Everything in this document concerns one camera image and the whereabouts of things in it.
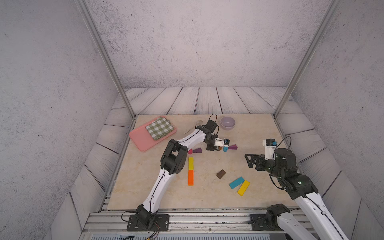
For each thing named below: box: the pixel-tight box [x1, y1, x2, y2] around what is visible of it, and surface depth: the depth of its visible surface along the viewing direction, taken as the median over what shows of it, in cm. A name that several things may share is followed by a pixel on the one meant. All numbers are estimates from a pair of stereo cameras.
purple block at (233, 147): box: [228, 144, 238, 150], surface depth 102 cm
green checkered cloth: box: [145, 116, 175, 141], surface depth 113 cm
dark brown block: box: [216, 169, 227, 179], surface depth 91 cm
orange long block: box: [188, 170, 194, 186], surface depth 91 cm
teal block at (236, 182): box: [229, 176, 245, 190], surface depth 88 cm
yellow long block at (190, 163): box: [188, 156, 194, 170], surface depth 97 cm
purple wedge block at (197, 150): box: [192, 147, 203, 153], surface depth 101 cm
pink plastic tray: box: [129, 124, 177, 152], surface depth 109 cm
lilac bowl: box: [220, 116, 236, 130], surface depth 113 cm
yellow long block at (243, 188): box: [237, 180, 251, 197], surface depth 86 cm
